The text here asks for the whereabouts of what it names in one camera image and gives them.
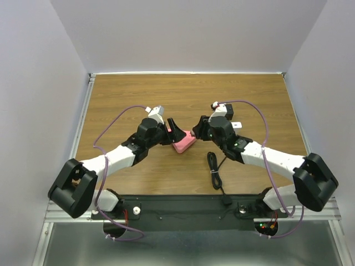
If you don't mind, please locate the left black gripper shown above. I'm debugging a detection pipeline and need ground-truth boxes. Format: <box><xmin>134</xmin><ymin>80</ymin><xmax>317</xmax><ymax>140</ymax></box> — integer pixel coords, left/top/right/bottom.
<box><xmin>146</xmin><ymin>118</ymin><xmax>186</xmax><ymax>149</ymax></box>

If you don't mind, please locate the pink triangular power socket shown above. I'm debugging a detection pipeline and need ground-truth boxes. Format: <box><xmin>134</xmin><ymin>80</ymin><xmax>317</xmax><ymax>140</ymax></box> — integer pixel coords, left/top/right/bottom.
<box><xmin>169</xmin><ymin>130</ymin><xmax>196</xmax><ymax>154</ymax></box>

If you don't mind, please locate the white USB charger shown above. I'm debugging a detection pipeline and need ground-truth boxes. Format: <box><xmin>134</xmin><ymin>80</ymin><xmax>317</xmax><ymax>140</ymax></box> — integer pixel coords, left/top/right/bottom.
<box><xmin>231</xmin><ymin>122</ymin><xmax>242</xmax><ymax>130</ymax></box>

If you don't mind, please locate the black cube socket adapter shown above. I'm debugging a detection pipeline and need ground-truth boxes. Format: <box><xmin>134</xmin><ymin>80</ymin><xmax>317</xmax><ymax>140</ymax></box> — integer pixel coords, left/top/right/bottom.
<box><xmin>225</xmin><ymin>104</ymin><xmax>234</xmax><ymax>121</ymax></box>

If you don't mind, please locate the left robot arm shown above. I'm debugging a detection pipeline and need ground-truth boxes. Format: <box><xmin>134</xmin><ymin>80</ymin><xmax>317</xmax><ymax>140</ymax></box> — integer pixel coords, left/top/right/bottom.
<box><xmin>48</xmin><ymin>118</ymin><xmax>186</xmax><ymax>218</ymax></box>

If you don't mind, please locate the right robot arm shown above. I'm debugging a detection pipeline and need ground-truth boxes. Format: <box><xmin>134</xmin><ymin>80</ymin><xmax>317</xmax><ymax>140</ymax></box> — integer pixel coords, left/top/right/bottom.
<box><xmin>192</xmin><ymin>116</ymin><xmax>338</xmax><ymax>216</ymax></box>

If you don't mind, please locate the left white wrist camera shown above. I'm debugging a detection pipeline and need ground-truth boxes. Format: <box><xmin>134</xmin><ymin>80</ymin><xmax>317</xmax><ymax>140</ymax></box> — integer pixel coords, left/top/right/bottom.
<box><xmin>145</xmin><ymin>105</ymin><xmax>164</xmax><ymax>124</ymax></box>

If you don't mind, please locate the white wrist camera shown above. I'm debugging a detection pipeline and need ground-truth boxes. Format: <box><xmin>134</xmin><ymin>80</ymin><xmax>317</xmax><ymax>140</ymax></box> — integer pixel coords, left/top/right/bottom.
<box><xmin>210</xmin><ymin>101</ymin><xmax>230</xmax><ymax>118</ymax></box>
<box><xmin>145</xmin><ymin>105</ymin><xmax>164</xmax><ymax>124</ymax></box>

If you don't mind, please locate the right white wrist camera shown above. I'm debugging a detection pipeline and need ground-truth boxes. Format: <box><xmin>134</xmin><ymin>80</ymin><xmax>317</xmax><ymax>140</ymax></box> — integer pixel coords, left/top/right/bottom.
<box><xmin>210</xmin><ymin>101</ymin><xmax>230</xmax><ymax>118</ymax></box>

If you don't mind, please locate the black power cord with plug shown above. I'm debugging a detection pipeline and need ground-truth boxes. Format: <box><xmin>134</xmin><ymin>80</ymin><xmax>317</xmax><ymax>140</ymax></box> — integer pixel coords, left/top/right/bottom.
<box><xmin>206</xmin><ymin>151</ymin><xmax>234</xmax><ymax>206</ymax></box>

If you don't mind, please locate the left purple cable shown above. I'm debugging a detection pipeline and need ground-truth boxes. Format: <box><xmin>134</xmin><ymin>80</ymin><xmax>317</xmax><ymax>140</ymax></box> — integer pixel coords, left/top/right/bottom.
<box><xmin>93</xmin><ymin>105</ymin><xmax>145</xmax><ymax>242</ymax></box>

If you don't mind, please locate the purple cable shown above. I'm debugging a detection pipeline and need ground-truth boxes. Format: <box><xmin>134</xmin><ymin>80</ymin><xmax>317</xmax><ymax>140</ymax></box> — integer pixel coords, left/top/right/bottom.
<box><xmin>217</xmin><ymin>100</ymin><xmax>306</xmax><ymax>240</ymax></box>
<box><xmin>93</xmin><ymin>105</ymin><xmax>145</xmax><ymax>242</ymax></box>

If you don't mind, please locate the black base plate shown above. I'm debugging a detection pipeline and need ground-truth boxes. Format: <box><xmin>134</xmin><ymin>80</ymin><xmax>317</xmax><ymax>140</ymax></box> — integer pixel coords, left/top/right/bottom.
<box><xmin>107</xmin><ymin>195</ymin><xmax>286</xmax><ymax>232</ymax></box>

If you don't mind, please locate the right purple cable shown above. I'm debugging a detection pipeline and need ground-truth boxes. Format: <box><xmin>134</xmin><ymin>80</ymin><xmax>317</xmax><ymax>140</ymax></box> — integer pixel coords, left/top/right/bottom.
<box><xmin>217</xmin><ymin>100</ymin><xmax>306</xmax><ymax>240</ymax></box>

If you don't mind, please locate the aluminium frame rail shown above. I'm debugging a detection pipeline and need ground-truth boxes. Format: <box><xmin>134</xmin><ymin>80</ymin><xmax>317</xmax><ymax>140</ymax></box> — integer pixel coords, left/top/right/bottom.
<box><xmin>48</xmin><ymin>73</ymin><xmax>98</xmax><ymax>219</ymax></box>

